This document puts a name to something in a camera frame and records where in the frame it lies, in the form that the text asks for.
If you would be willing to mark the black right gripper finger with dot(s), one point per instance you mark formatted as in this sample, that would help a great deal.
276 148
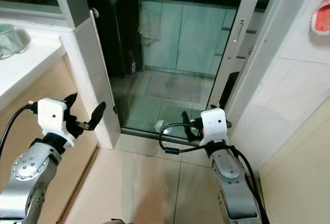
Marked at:
186 125

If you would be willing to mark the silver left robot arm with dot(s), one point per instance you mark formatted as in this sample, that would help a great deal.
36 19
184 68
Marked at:
31 177

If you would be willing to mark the grey floor mat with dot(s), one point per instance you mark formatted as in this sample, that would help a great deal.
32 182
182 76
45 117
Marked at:
178 88

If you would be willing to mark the small dark bottle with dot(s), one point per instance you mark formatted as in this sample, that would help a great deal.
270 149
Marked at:
132 64

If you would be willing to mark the white framed glass sliding door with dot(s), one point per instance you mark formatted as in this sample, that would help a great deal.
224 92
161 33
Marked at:
232 53

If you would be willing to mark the green mug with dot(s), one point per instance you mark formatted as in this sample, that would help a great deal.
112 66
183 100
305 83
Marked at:
10 41

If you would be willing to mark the pale green kitchen cabinets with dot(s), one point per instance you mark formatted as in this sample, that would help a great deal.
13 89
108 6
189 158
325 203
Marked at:
196 38

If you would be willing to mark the tall black appliance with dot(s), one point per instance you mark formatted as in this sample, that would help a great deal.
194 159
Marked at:
113 22

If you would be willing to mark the hanging pale towel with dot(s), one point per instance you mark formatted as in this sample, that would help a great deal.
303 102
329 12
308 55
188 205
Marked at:
154 25

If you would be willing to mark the grey robot foot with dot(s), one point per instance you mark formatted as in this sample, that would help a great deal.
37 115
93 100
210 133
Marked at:
117 222

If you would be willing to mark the red cloth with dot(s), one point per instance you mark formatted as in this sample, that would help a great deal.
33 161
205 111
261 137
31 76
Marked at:
322 17

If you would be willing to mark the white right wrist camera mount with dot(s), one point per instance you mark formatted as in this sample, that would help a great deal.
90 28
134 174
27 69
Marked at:
215 125

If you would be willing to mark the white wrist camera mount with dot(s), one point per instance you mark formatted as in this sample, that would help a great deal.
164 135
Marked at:
52 118
215 125

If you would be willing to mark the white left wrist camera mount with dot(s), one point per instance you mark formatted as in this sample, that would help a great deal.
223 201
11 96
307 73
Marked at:
52 118

